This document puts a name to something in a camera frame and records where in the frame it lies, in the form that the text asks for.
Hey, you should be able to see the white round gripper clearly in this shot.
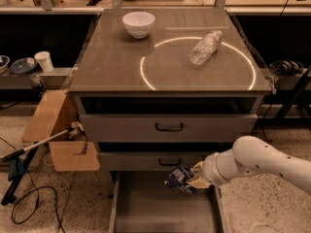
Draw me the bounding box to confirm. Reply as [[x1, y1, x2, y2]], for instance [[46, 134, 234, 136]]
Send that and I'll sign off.
[[187, 151, 237, 189]]

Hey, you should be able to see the blue chip bag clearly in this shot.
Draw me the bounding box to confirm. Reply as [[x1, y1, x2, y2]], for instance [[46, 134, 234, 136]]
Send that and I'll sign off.
[[164, 166, 198, 194]]

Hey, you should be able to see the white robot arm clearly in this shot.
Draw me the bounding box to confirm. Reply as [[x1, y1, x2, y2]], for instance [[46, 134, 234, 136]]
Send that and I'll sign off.
[[187, 136, 311, 194]]

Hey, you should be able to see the middle grey drawer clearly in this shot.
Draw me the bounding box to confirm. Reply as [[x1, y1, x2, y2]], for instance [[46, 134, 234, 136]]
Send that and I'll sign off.
[[98, 151, 212, 171]]

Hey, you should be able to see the bottom open grey drawer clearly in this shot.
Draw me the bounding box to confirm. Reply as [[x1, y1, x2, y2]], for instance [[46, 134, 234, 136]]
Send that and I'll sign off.
[[109, 171, 227, 233]]

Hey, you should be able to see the grey drawer cabinet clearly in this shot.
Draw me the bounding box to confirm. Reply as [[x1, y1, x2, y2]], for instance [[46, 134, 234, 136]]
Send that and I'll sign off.
[[66, 7, 272, 180]]

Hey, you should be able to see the top grey drawer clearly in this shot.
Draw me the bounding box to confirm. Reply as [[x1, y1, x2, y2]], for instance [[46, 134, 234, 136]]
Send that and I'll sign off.
[[80, 114, 258, 143]]

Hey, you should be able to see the clear plastic water bottle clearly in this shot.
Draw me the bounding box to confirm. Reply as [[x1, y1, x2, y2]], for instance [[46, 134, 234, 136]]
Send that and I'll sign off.
[[189, 30, 223, 66]]

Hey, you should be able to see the wooden stool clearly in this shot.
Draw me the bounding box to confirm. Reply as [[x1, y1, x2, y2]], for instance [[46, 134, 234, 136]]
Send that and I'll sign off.
[[21, 89, 100, 171]]

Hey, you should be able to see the white ceramic bowl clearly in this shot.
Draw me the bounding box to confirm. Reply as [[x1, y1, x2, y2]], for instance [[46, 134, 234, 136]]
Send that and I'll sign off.
[[122, 12, 156, 39]]

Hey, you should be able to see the grey side shelf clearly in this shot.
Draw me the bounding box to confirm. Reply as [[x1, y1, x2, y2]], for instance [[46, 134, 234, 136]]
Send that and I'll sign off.
[[0, 68, 71, 89]]

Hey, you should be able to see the black grabber tool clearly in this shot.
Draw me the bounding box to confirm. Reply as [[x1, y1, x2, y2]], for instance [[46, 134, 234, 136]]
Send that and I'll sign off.
[[1, 126, 75, 206]]

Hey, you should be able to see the white paper cup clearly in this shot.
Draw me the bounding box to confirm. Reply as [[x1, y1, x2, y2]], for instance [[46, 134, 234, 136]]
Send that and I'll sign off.
[[34, 51, 53, 72]]

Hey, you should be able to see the blue grey plate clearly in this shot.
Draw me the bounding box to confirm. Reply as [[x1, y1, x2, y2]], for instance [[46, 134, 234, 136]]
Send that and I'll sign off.
[[9, 57, 37, 76]]

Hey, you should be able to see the metal bowl at left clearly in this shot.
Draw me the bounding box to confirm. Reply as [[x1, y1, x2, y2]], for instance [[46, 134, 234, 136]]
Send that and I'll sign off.
[[0, 55, 10, 75]]

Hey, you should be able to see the black cables right of cabinet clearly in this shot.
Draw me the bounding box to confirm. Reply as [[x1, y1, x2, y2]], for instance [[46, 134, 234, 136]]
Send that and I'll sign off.
[[252, 104, 273, 144]]

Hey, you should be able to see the coiled black cable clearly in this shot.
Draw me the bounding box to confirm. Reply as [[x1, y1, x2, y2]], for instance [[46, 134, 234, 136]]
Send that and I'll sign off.
[[268, 59, 305, 77]]

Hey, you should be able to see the black floor cable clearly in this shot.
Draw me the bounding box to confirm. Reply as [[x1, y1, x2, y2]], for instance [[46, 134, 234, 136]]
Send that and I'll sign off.
[[0, 136, 66, 233]]

